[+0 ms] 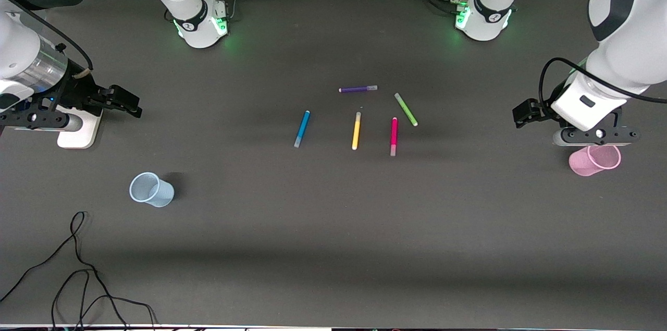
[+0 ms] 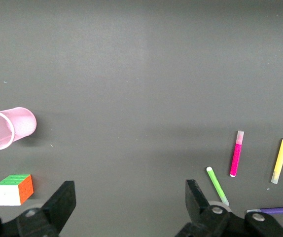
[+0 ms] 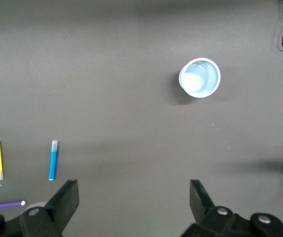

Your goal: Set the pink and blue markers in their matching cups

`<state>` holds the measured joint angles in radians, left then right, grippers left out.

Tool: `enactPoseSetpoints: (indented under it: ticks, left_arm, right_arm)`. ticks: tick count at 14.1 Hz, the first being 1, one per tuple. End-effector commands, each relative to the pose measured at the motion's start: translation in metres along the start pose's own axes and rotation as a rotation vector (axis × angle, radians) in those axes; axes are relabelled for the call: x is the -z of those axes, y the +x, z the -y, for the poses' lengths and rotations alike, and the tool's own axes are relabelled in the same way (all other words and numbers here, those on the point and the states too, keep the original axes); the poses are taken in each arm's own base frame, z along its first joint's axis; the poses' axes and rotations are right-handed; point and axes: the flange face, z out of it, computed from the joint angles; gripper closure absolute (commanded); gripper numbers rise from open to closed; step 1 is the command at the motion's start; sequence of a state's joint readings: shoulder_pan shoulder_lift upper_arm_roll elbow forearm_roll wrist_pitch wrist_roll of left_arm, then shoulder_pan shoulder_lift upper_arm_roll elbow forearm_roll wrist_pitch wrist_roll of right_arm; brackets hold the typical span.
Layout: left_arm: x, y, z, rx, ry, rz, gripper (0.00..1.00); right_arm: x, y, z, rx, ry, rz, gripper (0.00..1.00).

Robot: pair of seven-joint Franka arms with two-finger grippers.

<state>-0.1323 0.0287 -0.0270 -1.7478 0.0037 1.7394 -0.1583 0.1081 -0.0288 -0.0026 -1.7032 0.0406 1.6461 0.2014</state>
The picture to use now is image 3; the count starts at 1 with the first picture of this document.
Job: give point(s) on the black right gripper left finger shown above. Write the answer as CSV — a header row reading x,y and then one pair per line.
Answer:
x,y
65,200

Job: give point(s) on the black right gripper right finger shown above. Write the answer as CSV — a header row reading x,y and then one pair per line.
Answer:
x,y
200,202

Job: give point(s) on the blue marker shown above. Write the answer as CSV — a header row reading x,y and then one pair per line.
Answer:
x,y
52,165

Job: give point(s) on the purple marker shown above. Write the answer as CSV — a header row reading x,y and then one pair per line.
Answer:
x,y
8,204

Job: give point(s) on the light blue plastic cup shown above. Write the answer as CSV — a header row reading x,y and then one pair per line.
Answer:
x,y
205,91

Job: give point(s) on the dark grey table mat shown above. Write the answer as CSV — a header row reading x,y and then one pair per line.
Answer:
x,y
121,98

